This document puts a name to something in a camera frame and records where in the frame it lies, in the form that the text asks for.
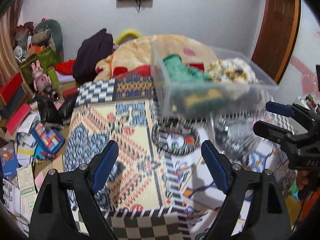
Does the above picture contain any silver scrubber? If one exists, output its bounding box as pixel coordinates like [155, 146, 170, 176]
[213, 115, 262, 160]

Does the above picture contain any floral silk scrunchie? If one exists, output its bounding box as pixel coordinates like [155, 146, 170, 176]
[206, 57, 258, 84]

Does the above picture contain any clear plastic storage box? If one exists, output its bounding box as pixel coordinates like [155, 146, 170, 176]
[150, 41, 278, 118]

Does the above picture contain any green knitted glove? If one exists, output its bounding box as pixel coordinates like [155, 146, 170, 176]
[163, 54, 212, 82]

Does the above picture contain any brown wooden door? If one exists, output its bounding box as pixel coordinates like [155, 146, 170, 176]
[252, 0, 301, 83]

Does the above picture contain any blue puzzle toy box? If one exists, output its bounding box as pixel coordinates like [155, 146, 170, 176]
[31, 122, 65, 155]

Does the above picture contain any patchwork patterned bedspread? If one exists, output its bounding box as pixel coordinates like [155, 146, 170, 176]
[62, 74, 298, 240]

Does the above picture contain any black plastic bag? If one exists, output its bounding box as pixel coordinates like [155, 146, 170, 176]
[36, 94, 78, 128]

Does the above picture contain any red box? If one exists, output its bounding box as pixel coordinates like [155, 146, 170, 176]
[0, 73, 23, 107]

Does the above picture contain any pink rabbit toy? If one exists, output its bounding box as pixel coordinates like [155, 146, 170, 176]
[31, 60, 51, 93]

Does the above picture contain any green bottle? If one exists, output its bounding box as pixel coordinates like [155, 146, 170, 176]
[47, 66, 60, 89]

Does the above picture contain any beige fleece blanket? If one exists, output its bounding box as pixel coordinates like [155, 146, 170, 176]
[94, 34, 217, 81]

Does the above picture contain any pink striped curtain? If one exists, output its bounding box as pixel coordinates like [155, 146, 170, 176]
[1, 0, 23, 84]

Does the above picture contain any green cardboard box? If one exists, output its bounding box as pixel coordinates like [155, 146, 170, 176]
[19, 47, 60, 84]

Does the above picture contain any dark purple garment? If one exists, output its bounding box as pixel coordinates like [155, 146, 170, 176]
[72, 28, 114, 84]

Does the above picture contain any grey green plush toy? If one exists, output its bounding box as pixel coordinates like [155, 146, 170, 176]
[31, 19, 63, 53]

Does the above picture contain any black white beaded bracelet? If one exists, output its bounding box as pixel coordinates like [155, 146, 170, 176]
[151, 117, 201, 156]

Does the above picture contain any yellow plush ring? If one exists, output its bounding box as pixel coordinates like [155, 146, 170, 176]
[114, 29, 143, 45]

